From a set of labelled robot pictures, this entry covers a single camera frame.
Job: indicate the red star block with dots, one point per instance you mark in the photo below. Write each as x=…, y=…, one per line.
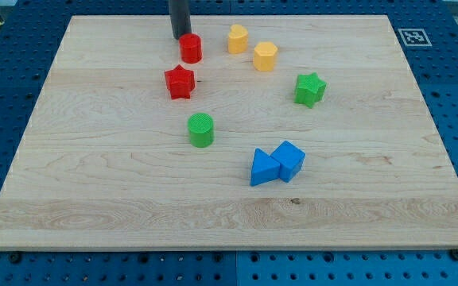
x=180, y=82

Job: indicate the blue triangle block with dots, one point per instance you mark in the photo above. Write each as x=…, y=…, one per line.
x=264, y=168

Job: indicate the black bolt right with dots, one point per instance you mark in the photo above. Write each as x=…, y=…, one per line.
x=453, y=253

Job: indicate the green star block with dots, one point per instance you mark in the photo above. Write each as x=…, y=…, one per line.
x=309, y=89

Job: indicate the black bolt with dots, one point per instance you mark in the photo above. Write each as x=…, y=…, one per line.
x=14, y=257
x=453, y=253

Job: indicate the blue cube block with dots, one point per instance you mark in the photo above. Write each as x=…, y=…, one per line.
x=290, y=158

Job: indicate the yellow heart block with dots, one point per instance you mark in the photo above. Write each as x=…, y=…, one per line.
x=237, y=39

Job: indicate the black bolt left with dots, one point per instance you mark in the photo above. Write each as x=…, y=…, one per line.
x=14, y=257

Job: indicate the wooden board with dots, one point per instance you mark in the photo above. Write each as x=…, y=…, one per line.
x=106, y=163

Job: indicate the white fiducial marker tag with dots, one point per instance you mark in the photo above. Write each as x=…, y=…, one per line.
x=414, y=37

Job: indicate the yellow hexagon block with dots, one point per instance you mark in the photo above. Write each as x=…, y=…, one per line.
x=265, y=56

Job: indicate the red cylinder block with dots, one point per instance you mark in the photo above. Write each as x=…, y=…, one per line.
x=190, y=48

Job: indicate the green cylinder block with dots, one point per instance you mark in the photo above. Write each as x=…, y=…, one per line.
x=201, y=130

